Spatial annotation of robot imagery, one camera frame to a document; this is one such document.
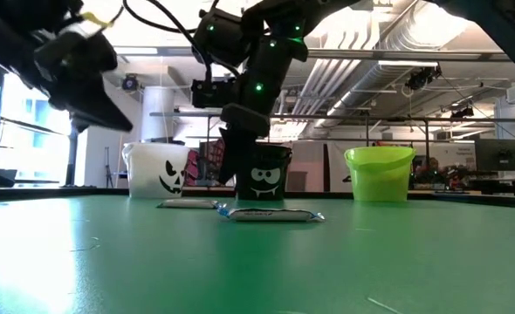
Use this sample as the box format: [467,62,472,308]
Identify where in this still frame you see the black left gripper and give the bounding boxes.
[21,51,134,134]

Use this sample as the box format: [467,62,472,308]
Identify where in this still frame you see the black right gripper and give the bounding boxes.
[216,101,271,185]

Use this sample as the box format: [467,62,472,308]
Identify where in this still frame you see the white blue-ended candy bar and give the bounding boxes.
[216,202,327,223]
[155,198,220,210]

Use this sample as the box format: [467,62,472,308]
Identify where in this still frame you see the black halloween bucket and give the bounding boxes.
[234,143,293,201]

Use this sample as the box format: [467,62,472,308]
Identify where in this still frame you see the green halloween bucket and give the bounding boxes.
[343,146,417,203]

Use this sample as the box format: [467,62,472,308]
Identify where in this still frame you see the large bright window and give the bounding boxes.
[0,73,82,188]

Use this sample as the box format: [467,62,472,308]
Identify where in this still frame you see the white pillar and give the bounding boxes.
[141,85,175,143]

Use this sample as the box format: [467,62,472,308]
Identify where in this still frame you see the white partition panel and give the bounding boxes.
[290,140,350,193]

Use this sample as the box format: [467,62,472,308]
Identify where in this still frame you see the white jack-o-lantern bucket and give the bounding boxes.
[121,141,193,200]

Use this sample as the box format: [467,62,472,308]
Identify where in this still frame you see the yellow tape tag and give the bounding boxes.
[80,11,115,30]

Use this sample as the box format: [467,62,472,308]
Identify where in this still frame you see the white ventilation ducts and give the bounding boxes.
[283,12,442,132]

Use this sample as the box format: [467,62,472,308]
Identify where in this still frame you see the green table mat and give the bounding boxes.
[0,194,515,314]

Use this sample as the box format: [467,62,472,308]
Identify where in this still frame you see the dark background monitor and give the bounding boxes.
[474,138,515,173]

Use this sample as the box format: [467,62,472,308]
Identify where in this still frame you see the black ceiling camera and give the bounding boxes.
[120,73,140,92]

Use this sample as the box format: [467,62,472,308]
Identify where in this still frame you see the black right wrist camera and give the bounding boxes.
[190,78,241,110]

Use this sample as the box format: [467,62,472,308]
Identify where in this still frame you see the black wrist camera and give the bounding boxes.
[34,30,120,76]
[190,78,241,110]

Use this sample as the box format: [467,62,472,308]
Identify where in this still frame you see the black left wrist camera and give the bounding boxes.
[34,30,120,76]

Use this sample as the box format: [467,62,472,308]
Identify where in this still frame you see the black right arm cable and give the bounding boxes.
[121,0,241,84]

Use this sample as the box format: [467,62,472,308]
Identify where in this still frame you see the black metal rack frame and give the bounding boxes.
[150,112,515,184]

